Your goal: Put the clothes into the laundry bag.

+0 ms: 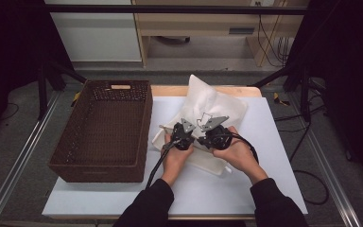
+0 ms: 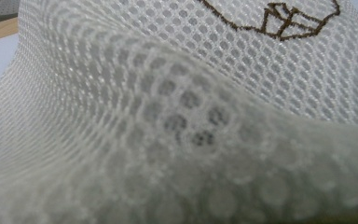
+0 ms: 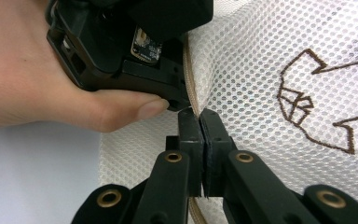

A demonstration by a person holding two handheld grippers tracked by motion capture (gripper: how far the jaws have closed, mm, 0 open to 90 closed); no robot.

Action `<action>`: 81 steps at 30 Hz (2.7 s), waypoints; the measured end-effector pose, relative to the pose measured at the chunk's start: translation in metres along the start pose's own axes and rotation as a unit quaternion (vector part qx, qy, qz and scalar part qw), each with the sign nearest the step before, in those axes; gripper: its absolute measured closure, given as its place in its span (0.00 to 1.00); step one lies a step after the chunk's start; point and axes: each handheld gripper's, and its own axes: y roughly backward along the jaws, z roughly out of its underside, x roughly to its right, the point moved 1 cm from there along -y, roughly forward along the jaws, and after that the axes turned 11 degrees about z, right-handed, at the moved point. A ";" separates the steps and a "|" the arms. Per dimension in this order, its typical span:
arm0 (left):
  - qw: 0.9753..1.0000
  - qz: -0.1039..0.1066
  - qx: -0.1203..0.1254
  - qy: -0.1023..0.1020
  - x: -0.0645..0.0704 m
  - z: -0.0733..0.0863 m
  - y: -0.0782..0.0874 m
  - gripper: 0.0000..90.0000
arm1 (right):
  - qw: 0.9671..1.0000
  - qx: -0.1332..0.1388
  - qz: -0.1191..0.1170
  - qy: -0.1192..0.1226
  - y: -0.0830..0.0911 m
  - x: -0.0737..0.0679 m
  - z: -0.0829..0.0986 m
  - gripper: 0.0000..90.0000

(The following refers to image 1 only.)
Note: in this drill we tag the black curtain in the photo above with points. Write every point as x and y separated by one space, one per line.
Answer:
349 78
9 47

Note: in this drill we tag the brown woven basket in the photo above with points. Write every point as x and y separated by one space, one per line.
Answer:
107 132

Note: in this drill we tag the person's right hand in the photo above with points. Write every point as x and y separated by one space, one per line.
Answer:
239 156

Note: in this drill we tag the aluminium rail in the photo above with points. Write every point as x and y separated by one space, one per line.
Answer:
327 164
19 157

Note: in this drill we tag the light wooden desk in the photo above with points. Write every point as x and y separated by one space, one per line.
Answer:
198 23

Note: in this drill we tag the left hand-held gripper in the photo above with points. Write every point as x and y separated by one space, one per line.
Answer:
182 138

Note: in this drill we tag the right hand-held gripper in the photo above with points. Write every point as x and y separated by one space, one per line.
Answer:
219 138

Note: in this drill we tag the person's left hand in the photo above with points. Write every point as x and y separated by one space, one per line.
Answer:
173 164

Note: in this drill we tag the white cabinet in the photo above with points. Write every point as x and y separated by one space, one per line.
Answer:
97 38

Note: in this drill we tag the black horizontal frame bar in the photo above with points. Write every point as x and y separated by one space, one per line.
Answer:
170 9

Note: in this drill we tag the black metal stand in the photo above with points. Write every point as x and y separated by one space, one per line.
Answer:
42 91
305 94

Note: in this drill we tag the yellow black clamp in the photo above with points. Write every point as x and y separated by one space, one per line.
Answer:
279 99
75 98

